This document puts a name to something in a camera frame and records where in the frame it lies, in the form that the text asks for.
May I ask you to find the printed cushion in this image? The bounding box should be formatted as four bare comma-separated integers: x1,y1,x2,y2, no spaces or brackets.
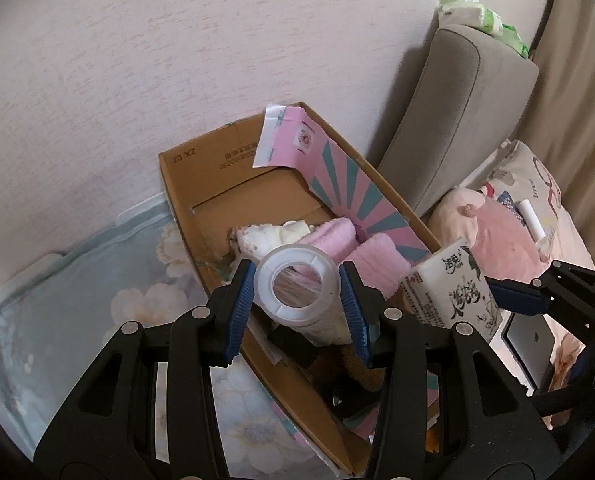
463,139,595,401

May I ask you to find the beige curtain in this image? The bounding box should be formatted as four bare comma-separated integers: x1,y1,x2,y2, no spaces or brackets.
521,0,595,283

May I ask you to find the white printed tissue pack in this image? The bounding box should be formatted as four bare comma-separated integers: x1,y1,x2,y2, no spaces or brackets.
399,238,504,332

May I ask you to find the pink fleece towel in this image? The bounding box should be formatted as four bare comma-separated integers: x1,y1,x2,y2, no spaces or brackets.
297,216,359,282
344,232,414,303

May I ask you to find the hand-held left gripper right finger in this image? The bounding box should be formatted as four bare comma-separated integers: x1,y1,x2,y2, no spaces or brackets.
336,261,564,480

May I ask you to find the green wipes pack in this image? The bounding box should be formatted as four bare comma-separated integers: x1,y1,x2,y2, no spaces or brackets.
499,24,532,57

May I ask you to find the floral bedsheet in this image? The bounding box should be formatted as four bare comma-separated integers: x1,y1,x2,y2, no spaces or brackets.
0,199,338,480

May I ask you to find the pink pig plush pillow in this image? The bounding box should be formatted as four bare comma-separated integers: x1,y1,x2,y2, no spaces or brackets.
429,185,554,282

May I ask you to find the grey laptop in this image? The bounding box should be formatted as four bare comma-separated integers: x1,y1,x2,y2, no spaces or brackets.
501,311,559,392

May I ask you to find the cardboard box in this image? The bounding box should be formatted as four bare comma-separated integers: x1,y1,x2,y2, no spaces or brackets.
158,101,445,478

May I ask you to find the grey sofa armrest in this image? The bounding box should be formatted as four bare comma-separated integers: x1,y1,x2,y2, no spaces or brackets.
376,22,541,217

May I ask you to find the white tube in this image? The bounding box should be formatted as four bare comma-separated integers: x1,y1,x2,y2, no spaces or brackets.
519,199,547,245

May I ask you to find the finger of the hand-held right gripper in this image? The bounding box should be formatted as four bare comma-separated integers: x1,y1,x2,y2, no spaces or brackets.
526,332,595,431
486,259,595,333

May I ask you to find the white green tissue pack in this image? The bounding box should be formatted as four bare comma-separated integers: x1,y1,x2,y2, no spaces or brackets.
437,0,504,37

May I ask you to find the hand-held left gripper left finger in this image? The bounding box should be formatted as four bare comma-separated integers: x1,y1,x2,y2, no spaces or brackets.
34,259,258,480

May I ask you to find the clear tape roll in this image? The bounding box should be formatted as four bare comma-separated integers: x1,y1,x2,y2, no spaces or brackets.
254,243,342,329

